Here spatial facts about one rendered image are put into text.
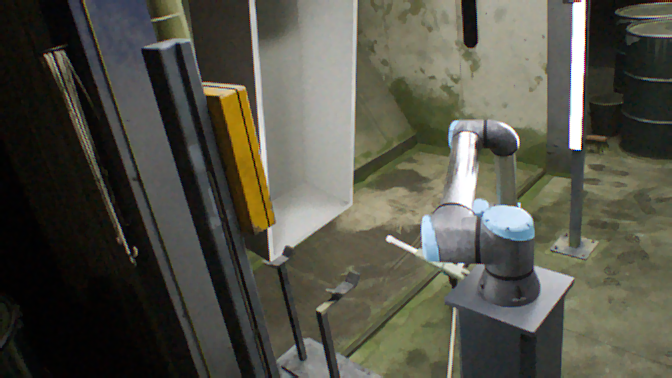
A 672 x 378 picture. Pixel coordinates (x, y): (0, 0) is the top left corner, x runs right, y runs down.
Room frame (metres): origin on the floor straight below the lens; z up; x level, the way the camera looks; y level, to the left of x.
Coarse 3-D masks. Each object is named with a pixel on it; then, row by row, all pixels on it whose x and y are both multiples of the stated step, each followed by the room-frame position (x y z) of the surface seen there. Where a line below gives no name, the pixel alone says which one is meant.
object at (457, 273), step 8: (392, 240) 2.30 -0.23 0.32; (408, 248) 2.24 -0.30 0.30; (416, 256) 2.19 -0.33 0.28; (432, 264) 2.13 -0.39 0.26; (440, 264) 2.10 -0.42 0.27; (448, 264) 2.09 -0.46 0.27; (448, 272) 2.06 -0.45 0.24; (456, 272) 2.04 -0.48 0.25; (464, 272) 2.01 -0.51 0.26; (456, 280) 2.12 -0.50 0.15
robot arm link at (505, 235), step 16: (496, 208) 1.42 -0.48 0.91; (512, 208) 1.42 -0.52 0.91; (480, 224) 1.38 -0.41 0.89; (496, 224) 1.33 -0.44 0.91; (512, 224) 1.33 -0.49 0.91; (528, 224) 1.33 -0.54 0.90; (480, 240) 1.34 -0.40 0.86; (496, 240) 1.32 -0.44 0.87; (512, 240) 1.30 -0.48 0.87; (528, 240) 1.31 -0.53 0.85; (480, 256) 1.34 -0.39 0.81; (496, 256) 1.32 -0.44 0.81; (512, 256) 1.30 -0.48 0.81; (528, 256) 1.31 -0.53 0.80; (496, 272) 1.32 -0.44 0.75; (512, 272) 1.30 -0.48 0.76
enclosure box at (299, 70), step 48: (192, 0) 2.13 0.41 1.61; (240, 0) 1.93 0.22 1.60; (288, 0) 2.55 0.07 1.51; (336, 0) 2.43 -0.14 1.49; (240, 48) 1.97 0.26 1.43; (288, 48) 2.57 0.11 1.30; (336, 48) 2.46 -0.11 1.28; (288, 96) 2.59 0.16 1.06; (336, 96) 2.49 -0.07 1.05; (288, 144) 2.62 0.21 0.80; (336, 144) 2.52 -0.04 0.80; (288, 192) 2.63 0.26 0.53; (336, 192) 2.56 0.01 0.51; (288, 240) 2.22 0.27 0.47
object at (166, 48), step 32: (160, 64) 0.80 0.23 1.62; (192, 64) 0.83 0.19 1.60; (160, 96) 0.83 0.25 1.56; (192, 96) 0.83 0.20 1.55; (192, 128) 0.81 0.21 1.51; (192, 160) 0.80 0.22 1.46; (192, 192) 0.82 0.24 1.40; (224, 192) 0.83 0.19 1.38; (224, 224) 0.82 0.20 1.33; (224, 256) 0.81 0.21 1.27; (224, 288) 0.81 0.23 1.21; (224, 320) 0.84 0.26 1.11; (256, 320) 0.83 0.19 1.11; (256, 352) 0.81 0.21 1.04
